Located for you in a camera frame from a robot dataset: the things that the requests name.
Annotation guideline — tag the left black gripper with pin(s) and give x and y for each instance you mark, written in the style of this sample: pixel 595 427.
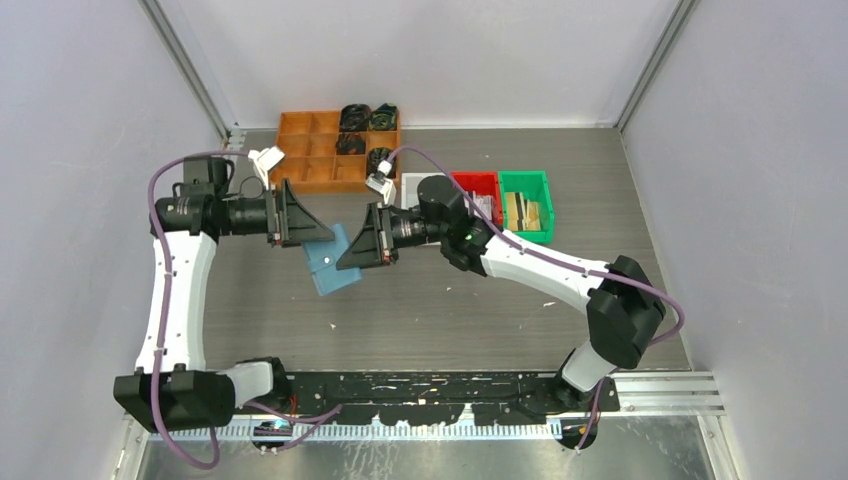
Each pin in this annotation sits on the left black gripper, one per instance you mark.
pixel 296 223

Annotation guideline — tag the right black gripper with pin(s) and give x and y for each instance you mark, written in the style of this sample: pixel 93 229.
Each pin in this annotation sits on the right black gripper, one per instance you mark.
pixel 367 249

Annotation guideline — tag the blue leather card holder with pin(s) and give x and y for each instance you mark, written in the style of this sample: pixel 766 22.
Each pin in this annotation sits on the blue leather card holder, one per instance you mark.
pixel 322 258

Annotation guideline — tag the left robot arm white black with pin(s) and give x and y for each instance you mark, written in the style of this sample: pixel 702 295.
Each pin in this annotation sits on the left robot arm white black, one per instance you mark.
pixel 175 298

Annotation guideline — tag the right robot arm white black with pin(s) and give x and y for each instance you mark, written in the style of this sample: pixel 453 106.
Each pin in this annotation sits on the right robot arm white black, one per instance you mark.
pixel 623 311

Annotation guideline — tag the gold cards stack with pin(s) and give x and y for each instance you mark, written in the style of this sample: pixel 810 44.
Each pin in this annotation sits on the gold cards stack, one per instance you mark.
pixel 520 213

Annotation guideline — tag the orange wooden compartment tray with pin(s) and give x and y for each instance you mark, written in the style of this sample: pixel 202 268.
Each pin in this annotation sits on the orange wooden compartment tray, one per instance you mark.
pixel 311 164

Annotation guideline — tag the white plastic bin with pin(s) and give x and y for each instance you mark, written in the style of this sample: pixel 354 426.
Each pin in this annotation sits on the white plastic bin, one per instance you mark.
pixel 411 185

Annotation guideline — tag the rolled dark belt middle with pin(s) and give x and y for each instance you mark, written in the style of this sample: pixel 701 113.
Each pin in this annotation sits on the rolled dark belt middle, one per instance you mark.
pixel 350 143

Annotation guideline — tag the rolled dark belt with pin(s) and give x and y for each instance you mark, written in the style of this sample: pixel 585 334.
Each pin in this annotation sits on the rolled dark belt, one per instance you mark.
pixel 355 118
pixel 373 159
pixel 350 143
pixel 384 118

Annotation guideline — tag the rolled dark belt bottom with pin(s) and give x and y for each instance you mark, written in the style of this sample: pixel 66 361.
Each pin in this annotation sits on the rolled dark belt bottom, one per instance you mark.
pixel 373 159

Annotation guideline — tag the rolled dark belt top left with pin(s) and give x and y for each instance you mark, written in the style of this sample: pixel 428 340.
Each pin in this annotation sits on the rolled dark belt top left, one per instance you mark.
pixel 355 118

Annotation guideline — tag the rolled dark belt top right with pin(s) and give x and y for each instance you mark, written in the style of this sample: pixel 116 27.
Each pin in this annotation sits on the rolled dark belt top right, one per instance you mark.
pixel 384 118

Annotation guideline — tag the red plastic bin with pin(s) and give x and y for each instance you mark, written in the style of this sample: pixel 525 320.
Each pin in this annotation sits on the red plastic bin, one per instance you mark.
pixel 485 183

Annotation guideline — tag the green plastic bin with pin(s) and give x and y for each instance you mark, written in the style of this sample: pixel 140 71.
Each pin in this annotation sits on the green plastic bin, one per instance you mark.
pixel 535 186

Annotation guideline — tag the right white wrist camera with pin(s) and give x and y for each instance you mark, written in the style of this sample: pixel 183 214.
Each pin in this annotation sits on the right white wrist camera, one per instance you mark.
pixel 381 184

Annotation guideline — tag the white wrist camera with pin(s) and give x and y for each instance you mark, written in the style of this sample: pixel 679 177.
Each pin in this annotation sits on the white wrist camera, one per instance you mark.
pixel 263 162
pixel 381 184

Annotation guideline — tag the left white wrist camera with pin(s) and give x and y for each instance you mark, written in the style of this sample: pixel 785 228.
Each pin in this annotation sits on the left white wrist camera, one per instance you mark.
pixel 263 162

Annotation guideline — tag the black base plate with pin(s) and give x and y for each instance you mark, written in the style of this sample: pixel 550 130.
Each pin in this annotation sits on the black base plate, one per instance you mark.
pixel 419 398

